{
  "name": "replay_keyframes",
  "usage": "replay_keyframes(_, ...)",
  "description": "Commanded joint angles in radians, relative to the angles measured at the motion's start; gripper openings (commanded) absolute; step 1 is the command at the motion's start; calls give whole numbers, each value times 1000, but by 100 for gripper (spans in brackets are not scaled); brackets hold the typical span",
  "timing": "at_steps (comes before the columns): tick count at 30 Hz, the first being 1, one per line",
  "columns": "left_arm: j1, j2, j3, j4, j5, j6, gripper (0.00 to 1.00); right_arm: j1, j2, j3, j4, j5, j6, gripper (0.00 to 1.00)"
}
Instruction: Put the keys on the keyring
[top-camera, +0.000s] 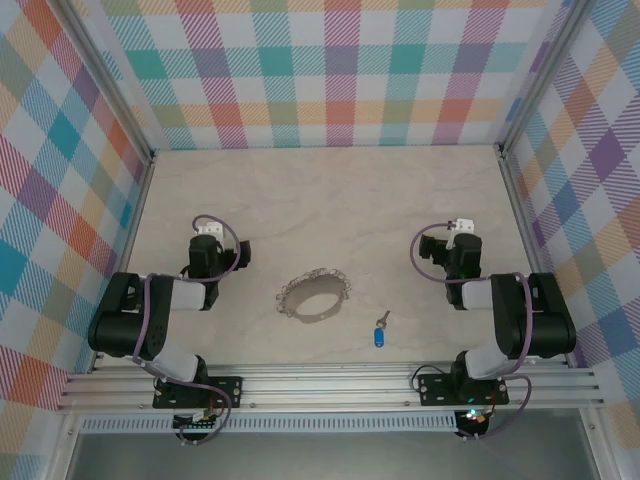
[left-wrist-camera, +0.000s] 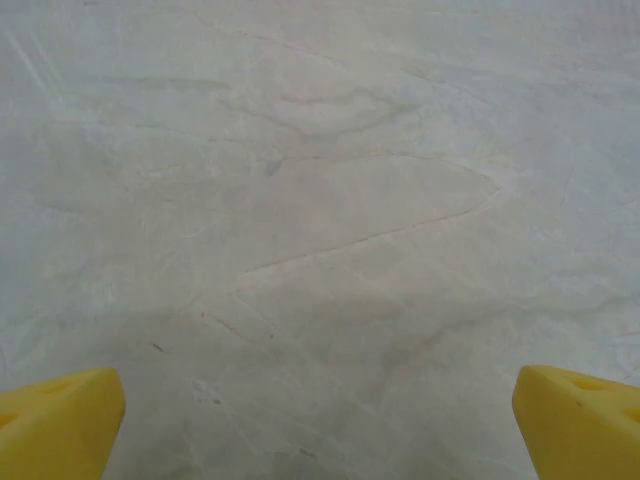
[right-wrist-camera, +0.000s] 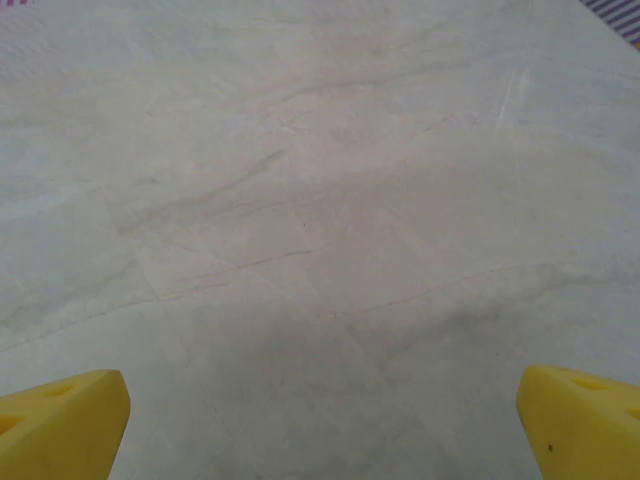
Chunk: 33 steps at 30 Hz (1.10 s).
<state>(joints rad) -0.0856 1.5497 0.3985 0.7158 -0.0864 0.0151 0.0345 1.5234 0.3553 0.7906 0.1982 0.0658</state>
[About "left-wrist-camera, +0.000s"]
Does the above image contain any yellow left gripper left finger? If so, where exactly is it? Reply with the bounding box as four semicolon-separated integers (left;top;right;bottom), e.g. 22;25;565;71
0;367;127;480

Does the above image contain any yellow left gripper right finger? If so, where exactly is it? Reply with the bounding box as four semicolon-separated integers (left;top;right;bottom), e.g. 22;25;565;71
513;365;640;480

